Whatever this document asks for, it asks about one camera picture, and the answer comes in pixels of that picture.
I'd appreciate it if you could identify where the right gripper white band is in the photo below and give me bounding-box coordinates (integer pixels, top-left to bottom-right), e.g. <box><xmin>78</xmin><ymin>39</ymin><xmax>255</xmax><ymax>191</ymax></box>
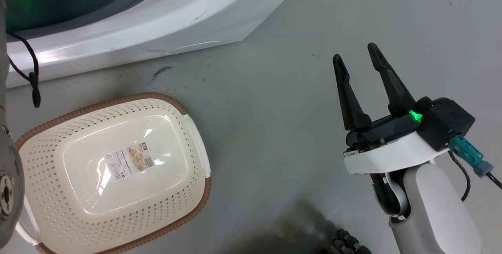
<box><xmin>333</xmin><ymin>43</ymin><xmax>450</xmax><ymax>175</ymax></box>

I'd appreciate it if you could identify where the white washing machine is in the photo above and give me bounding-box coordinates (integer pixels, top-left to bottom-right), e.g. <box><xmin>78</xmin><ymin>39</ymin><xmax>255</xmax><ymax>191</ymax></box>
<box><xmin>0</xmin><ymin>0</ymin><xmax>312</xmax><ymax>89</ymax></box>

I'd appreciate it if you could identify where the cream perforated laundry basket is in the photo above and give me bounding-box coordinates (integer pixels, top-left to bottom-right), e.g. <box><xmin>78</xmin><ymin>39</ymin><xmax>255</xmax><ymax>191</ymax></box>
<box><xmin>15</xmin><ymin>93</ymin><xmax>212</xmax><ymax>254</ymax></box>

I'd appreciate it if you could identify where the paper product label sticker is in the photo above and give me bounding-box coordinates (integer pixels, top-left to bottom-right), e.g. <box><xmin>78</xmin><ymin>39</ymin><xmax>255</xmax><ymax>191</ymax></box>
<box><xmin>105</xmin><ymin>142</ymin><xmax>156</xmax><ymax>180</ymax></box>

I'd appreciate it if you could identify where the teal cable connector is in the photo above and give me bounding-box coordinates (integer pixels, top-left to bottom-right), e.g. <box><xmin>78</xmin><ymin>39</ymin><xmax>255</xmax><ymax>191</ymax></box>
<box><xmin>449</xmin><ymin>135</ymin><xmax>494</xmax><ymax>178</ymax></box>

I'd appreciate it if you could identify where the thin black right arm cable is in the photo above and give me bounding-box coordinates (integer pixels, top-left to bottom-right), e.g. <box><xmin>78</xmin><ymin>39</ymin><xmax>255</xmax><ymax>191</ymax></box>
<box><xmin>447</xmin><ymin>150</ymin><xmax>502</xmax><ymax>202</ymax></box>

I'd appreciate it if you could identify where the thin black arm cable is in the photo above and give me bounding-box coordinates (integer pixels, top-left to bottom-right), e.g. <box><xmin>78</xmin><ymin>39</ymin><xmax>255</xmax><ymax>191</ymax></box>
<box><xmin>6</xmin><ymin>31</ymin><xmax>42</xmax><ymax>109</ymax></box>
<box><xmin>447</xmin><ymin>150</ymin><xmax>502</xmax><ymax>202</ymax></box>

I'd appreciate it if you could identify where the black ribbed cable conduit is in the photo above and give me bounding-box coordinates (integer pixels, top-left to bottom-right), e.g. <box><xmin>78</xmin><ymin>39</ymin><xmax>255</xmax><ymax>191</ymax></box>
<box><xmin>332</xmin><ymin>229</ymin><xmax>372</xmax><ymax>254</ymax></box>

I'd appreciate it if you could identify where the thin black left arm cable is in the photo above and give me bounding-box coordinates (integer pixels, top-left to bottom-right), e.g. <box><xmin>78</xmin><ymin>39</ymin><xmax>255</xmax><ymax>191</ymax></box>
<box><xmin>6</xmin><ymin>31</ymin><xmax>42</xmax><ymax>109</ymax></box>

